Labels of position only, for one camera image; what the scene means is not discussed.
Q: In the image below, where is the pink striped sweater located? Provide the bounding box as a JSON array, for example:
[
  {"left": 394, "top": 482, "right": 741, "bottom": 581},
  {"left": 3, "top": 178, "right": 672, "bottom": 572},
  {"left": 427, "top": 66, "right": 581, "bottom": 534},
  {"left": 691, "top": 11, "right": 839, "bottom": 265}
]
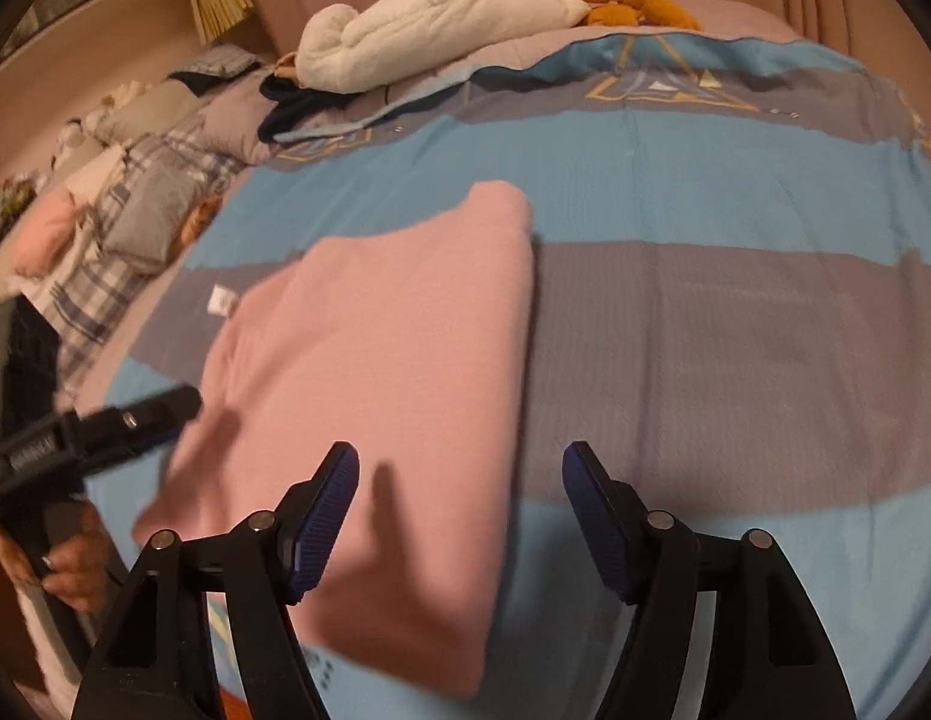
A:
[{"left": 134, "top": 182, "right": 534, "bottom": 695}]

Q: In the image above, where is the person's left hand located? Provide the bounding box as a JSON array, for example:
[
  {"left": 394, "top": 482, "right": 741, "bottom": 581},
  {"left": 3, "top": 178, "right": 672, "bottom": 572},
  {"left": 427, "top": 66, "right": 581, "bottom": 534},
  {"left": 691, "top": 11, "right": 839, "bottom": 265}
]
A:
[{"left": 0, "top": 502, "right": 111, "bottom": 613}]

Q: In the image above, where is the pink bed sheet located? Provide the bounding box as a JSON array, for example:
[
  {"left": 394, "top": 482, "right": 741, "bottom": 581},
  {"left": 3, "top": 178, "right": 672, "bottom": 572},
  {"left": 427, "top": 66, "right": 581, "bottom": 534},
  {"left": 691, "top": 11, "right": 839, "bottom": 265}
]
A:
[{"left": 57, "top": 0, "right": 797, "bottom": 410}]

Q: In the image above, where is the plaid pillow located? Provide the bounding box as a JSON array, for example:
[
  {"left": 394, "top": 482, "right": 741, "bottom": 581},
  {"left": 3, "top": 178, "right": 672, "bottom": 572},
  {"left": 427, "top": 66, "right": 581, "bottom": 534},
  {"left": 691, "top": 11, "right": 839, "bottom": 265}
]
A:
[{"left": 26, "top": 112, "right": 242, "bottom": 395}]

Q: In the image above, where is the mauve pillow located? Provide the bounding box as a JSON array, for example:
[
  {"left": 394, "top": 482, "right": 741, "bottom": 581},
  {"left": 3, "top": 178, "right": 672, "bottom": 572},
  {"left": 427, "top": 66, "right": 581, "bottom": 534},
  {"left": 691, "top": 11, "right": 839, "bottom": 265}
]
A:
[{"left": 199, "top": 70, "right": 301, "bottom": 166}]

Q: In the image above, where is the blue grey patterned duvet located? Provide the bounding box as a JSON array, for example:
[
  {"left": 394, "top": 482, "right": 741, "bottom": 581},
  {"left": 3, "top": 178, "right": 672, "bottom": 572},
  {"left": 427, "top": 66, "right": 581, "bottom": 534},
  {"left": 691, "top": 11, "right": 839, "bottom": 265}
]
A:
[{"left": 90, "top": 32, "right": 931, "bottom": 718}]

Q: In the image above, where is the black garment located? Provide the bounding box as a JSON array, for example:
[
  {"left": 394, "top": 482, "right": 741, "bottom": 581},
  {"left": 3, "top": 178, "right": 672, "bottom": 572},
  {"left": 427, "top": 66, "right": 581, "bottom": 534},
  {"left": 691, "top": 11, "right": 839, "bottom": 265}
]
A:
[{"left": 257, "top": 75, "right": 358, "bottom": 145}]

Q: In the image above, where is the white fluffy folded blanket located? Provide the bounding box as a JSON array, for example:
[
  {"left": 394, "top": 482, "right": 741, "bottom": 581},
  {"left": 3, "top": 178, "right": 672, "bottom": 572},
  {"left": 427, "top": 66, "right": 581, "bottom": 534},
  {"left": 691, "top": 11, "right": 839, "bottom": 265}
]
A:
[{"left": 293, "top": 0, "right": 589, "bottom": 94}]

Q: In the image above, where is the orange plush garment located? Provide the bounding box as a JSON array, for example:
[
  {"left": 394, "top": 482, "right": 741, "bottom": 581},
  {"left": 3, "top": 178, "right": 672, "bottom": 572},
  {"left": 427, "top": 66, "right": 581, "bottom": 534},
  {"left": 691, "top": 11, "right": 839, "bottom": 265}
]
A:
[{"left": 579, "top": 0, "right": 701, "bottom": 31}]

